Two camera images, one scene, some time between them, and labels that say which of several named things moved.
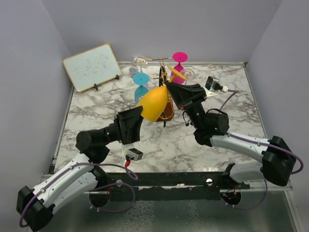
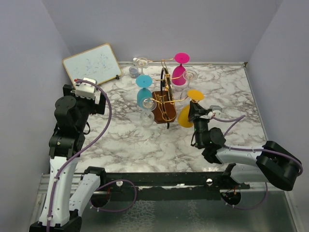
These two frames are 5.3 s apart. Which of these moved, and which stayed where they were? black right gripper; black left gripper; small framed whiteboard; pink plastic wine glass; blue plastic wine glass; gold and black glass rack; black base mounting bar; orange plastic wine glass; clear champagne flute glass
Moved: blue plastic wine glass; black right gripper; black left gripper; orange plastic wine glass
Stayed: clear champagne flute glass; small framed whiteboard; black base mounting bar; gold and black glass rack; pink plastic wine glass
